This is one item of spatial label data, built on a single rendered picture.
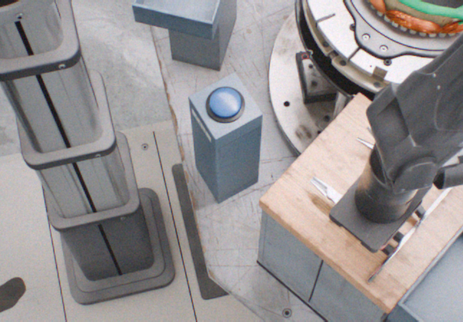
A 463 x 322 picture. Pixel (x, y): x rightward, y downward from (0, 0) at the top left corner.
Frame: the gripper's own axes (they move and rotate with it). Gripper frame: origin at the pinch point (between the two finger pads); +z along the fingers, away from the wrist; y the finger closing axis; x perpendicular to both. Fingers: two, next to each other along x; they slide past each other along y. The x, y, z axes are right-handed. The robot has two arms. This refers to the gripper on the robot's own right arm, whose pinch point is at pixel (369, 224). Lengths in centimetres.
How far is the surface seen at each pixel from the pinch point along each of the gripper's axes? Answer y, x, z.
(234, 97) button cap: 3.5, 23.6, 4.4
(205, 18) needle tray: 10.3, 34.7, 6.3
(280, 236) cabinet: -5.0, 8.5, 10.8
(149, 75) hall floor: 32, 75, 109
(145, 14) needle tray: 4.7, 40.0, 4.2
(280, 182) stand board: -2.1, 11.4, 2.4
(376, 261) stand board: -2.3, -3.2, 2.3
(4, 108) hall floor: 2, 95, 109
